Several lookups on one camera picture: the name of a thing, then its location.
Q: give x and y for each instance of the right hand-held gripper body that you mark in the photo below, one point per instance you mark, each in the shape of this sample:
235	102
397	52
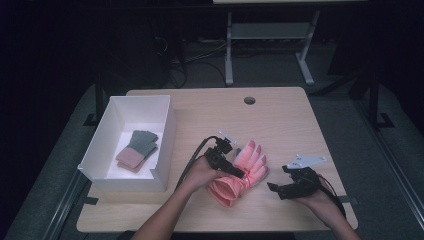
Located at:
303	183

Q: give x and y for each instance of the person's left hand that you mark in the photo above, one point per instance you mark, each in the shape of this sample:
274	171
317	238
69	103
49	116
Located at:
200	173

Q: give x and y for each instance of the black metal stand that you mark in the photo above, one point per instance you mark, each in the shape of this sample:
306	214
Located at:
375	106
98	103

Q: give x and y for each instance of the grey metal floor rail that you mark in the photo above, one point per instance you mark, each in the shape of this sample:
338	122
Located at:
61	210
390	163

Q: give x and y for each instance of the white metal desk frame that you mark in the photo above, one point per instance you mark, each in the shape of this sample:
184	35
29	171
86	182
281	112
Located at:
266	31

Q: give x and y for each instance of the grey knit glove pink cuff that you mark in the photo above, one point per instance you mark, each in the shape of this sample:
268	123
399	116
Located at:
133	168
141	141

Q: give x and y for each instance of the pink glove with red print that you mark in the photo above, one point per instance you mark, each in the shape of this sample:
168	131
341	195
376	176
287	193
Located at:
253	161

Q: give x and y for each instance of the person's right hand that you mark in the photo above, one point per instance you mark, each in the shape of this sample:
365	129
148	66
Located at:
325	203

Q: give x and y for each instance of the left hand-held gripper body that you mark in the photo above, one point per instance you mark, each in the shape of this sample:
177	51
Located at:
216	156

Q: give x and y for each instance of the white box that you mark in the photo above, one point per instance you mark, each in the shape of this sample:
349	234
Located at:
103	146

